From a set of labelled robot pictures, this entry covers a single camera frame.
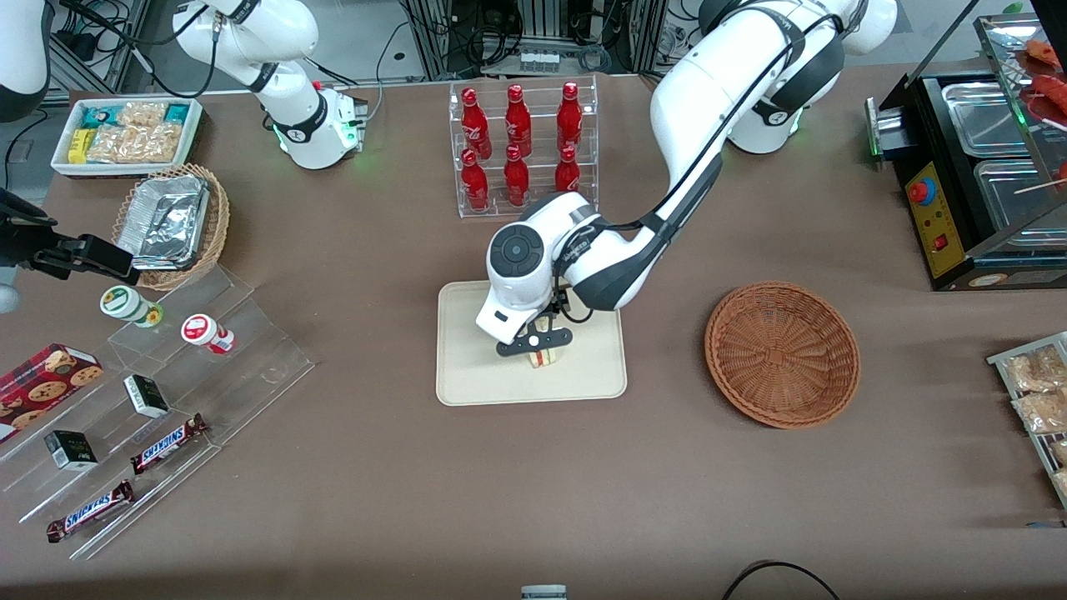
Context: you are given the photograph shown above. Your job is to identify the large round wicker basket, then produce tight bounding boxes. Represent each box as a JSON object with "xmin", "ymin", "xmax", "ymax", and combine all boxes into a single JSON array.
[{"xmin": 704, "ymin": 282, "xmax": 861, "ymax": 430}]

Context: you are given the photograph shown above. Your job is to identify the black hot food warmer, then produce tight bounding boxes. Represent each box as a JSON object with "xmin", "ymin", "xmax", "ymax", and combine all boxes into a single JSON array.
[{"xmin": 865, "ymin": 12, "xmax": 1067, "ymax": 293}]

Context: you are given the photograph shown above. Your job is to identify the stacked aluminium foil trays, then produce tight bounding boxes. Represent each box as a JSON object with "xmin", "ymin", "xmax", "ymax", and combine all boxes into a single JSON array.
[{"xmin": 117, "ymin": 175, "xmax": 209, "ymax": 270}]

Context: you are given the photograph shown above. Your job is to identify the steel food pan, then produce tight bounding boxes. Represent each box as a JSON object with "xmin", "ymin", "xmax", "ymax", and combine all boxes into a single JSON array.
[
  {"xmin": 942, "ymin": 82, "xmax": 1033, "ymax": 158},
  {"xmin": 974, "ymin": 158, "xmax": 1067, "ymax": 248}
]

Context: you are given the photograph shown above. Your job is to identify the clear rice cracker bag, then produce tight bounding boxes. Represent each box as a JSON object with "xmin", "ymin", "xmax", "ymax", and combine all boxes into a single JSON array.
[
  {"xmin": 86, "ymin": 123, "xmax": 183, "ymax": 164},
  {"xmin": 117, "ymin": 100, "xmax": 168, "ymax": 128}
]

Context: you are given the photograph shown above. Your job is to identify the green lid yogurt cup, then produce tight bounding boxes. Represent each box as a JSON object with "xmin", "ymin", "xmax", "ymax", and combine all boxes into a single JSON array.
[{"xmin": 100, "ymin": 285, "xmax": 163, "ymax": 328}]

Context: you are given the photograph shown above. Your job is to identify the white rectangular snack bin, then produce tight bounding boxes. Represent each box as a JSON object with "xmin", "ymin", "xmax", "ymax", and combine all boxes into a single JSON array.
[{"xmin": 50, "ymin": 96, "xmax": 205, "ymax": 180}]

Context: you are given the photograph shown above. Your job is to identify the red lid yogurt cup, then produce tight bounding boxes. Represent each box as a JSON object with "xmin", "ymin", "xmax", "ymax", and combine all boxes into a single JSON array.
[{"xmin": 181, "ymin": 313, "xmax": 236, "ymax": 355}]

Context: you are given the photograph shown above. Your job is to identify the small wicker basket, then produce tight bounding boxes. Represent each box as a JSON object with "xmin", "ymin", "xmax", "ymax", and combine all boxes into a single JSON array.
[{"xmin": 113, "ymin": 162, "xmax": 230, "ymax": 291}]

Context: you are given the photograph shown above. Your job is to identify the clear acrylic bottle rack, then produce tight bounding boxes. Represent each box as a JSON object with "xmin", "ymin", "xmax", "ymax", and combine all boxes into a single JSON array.
[{"xmin": 448, "ymin": 75, "xmax": 599, "ymax": 219}]

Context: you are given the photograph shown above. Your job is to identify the clear acrylic step shelf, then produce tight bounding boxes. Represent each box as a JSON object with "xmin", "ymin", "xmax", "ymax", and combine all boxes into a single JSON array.
[{"xmin": 0, "ymin": 265, "xmax": 316, "ymax": 561}]

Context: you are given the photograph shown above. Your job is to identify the Snickers chocolate bar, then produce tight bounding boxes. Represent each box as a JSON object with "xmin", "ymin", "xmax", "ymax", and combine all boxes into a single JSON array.
[
  {"xmin": 47, "ymin": 481, "xmax": 134, "ymax": 543},
  {"xmin": 131, "ymin": 414, "xmax": 209, "ymax": 474}
]

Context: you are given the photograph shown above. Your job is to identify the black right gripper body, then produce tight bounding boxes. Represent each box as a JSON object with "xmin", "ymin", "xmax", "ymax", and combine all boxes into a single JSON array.
[{"xmin": 0, "ymin": 188, "xmax": 59, "ymax": 269}]

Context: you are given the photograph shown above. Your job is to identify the red chocolate cookie box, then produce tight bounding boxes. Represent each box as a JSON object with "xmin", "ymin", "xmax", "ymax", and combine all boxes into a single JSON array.
[{"xmin": 0, "ymin": 343, "xmax": 103, "ymax": 436}]

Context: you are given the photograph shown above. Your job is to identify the red cola bottle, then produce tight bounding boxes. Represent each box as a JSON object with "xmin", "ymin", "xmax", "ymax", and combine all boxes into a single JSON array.
[
  {"xmin": 461, "ymin": 149, "xmax": 490, "ymax": 212},
  {"xmin": 505, "ymin": 84, "xmax": 533, "ymax": 158},
  {"xmin": 503, "ymin": 145, "xmax": 530, "ymax": 208},
  {"xmin": 554, "ymin": 146, "xmax": 581, "ymax": 194},
  {"xmin": 460, "ymin": 87, "xmax": 493, "ymax": 161},
  {"xmin": 557, "ymin": 82, "xmax": 584, "ymax": 153}
]

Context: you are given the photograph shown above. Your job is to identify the small black carton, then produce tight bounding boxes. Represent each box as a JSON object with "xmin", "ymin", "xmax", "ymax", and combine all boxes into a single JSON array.
[
  {"xmin": 123, "ymin": 374, "xmax": 170, "ymax": 418},
  {"xmin": 44, "ymin": 430, "xmax": 98, "ymax": 472}
]

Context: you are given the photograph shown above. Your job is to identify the black looped table cable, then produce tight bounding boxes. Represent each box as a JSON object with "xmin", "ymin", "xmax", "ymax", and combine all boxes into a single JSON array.
[{"xmin": 721, "ymin": 560, "xmax": 843, "ymax": 600}]

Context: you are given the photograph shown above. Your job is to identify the grey metal shelf frame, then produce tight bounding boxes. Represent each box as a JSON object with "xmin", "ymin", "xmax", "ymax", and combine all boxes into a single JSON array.
[{"xmin": 46, "ymin": 0, "xmax": 151, "ymax": 97}]

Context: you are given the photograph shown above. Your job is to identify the aluminium profile frame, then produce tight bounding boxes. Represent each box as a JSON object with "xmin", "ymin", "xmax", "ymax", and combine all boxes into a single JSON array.
[{"xmin": 404, "ymin": 0, "xmax": 668, "ymax": 80}]

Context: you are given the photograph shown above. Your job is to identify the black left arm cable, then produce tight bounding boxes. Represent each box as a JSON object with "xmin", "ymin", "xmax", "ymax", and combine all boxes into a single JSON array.
[{"xmin": 549, "ymin": 33, "xmax": 797, "ymax": 326}]

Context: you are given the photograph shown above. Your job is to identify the triangular sandwich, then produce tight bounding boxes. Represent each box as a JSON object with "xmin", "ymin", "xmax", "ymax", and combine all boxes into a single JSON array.
[{"xmin": 523, "ymin": 315, "xmax": 561, "ymax": 370}]

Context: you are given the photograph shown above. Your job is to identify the cream plastic serving tray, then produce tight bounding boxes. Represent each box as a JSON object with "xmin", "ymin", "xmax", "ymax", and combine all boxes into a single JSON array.
[{"xmin": 436, "ymin": 275, "xmax": 628, "ymax": 407}]

